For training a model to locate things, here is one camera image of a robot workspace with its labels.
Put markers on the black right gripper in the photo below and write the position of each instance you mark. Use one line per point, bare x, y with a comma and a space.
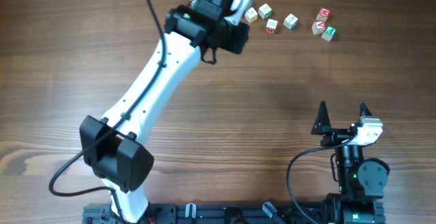
323, 125

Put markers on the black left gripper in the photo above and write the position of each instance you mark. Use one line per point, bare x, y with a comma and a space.
239, 44

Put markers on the blue D wooden block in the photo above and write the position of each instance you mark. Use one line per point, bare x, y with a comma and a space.
290, 21

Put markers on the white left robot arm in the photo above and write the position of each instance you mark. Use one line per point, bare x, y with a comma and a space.
114, 145

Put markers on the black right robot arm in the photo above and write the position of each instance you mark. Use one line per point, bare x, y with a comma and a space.
361, 181

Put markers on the yellow letter wooden block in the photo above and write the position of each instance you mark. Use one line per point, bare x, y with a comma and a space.
251, 15

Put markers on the green letter wooden block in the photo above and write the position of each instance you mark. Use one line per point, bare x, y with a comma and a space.
265, 11

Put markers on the red M wooden block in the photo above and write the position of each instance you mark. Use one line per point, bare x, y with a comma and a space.
271, 26

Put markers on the green F wooden block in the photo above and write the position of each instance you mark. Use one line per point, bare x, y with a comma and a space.
329, 33

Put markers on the red A wooden block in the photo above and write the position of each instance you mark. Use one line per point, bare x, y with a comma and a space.
318, 27

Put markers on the red W wooden block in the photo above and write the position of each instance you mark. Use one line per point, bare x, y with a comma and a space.
323, 14

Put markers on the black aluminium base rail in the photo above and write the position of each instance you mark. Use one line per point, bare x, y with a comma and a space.
321, 212

